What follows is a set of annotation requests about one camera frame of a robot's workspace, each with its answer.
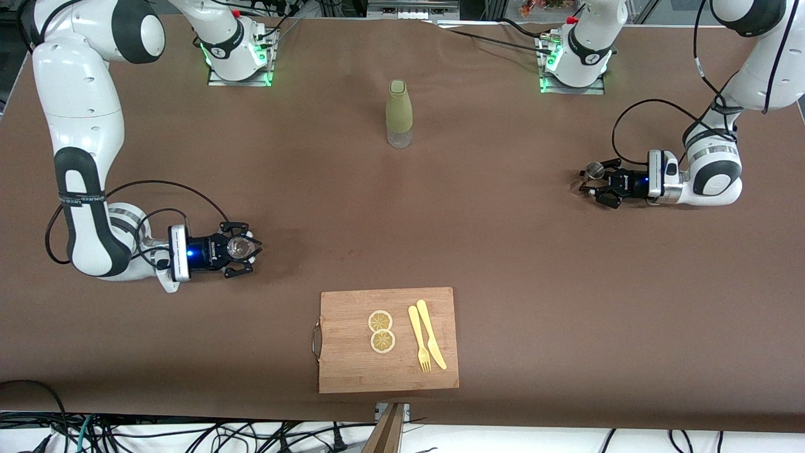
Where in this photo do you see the green sleeved glass bottle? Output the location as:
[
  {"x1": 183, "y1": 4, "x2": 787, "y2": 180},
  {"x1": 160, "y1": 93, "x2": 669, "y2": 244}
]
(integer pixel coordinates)
[{"x1": 386, "y1": 79, "x2": 414, "y2": 149}]

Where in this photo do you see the clear glass shaker cup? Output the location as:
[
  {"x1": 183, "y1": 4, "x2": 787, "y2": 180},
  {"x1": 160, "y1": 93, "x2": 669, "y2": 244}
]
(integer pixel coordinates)
[{"x1": 226, "y1": 235, "x2": 256, "y2": 260}]

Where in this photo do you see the grey metal box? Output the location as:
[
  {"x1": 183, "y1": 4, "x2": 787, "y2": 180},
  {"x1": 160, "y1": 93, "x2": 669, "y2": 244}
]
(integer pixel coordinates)
[{"x1": 367, "y1": 0, "x2": 461, "y2": 23}]

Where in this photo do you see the black base cable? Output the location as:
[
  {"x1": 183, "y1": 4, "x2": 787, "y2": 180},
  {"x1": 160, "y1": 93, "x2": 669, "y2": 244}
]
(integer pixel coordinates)
[
  {"x1": 497, "y1": 18, "x2": 548, "y2": 37},
  {"x1": 448, "y1": 28, "x2": 557, "y2": 56}
]

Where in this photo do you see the yellow plastic knife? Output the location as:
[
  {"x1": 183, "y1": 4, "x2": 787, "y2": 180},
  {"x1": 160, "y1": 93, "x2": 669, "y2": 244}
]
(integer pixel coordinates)
[{"x1": 416, "y1": 299, "x2": 448, "y2": 371}]

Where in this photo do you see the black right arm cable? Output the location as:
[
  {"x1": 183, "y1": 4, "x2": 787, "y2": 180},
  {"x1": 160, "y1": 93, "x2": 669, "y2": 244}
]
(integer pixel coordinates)
[{"x1": 45, "y1": 181, "x2": 230, "y2": 265}]

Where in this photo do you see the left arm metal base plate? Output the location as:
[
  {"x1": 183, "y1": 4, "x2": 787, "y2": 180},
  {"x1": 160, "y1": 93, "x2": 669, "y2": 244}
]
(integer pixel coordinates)
[{"x1": 536, "y1": 31, "x2": 608, "y2": 95}]

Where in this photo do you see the steel measuring jigger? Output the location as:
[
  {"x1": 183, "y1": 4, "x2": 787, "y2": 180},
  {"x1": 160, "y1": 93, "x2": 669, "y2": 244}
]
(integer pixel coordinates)
[{"x1": 569, "y1": 162, "x2": 606, "y2": 193}]

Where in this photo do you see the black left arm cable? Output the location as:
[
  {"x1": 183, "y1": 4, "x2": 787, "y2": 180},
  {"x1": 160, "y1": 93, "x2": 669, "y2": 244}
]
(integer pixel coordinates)
[{"x1": 612, "y1": 0, "x2": 793, "y2": 165}]

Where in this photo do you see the wooden post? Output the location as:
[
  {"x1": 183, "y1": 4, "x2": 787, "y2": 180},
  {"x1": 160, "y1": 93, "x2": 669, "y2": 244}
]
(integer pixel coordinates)
[{"x1": 362, "y1": 403, "x2": 406, "y2": 453}]

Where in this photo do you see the teal floor cable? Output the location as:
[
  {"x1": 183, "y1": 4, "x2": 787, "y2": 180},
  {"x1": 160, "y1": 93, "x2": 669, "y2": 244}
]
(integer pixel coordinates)
[{"x1": 77, "y1": 414, "x2": 96, "y2": 453}]

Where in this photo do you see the brown table cover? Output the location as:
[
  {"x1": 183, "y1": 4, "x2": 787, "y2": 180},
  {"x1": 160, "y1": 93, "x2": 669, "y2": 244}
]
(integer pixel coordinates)
[{"x1": 0, "y1": 13, "x2": 805, "y2": 435}]

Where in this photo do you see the orange flower decoration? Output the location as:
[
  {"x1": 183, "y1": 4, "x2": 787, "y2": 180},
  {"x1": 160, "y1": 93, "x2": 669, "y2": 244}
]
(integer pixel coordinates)
[{"x1": 519, "y1": 0, "x2": 582, "y2": 18}]

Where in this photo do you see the yellow plastic fork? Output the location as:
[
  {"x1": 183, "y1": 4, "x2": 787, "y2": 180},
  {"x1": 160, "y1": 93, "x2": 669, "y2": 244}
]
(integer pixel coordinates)
[{"x1": 408, "y1": 305, "x2": 433, "y2": 374}]

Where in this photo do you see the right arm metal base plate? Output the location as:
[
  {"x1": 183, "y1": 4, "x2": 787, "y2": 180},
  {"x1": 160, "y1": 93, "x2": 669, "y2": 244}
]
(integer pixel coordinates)
[{"x1": 206, "y1": 28, "x2": 277, "y2": 87}]

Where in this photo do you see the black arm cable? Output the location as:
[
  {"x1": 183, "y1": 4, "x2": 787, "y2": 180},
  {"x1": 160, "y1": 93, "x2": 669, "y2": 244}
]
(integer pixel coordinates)
[
  {"x1": 612, "y1": 0, "x2": 793, "y2": 165},
  {"x1": 45, "y1": 181, "x2": 230, "y2": 265}
]

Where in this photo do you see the wooden cutting board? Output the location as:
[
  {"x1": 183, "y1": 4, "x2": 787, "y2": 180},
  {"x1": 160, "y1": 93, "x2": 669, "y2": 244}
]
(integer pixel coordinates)
[{"x1": 311, "y1": 287, "x2": 460, "y2": 394}]

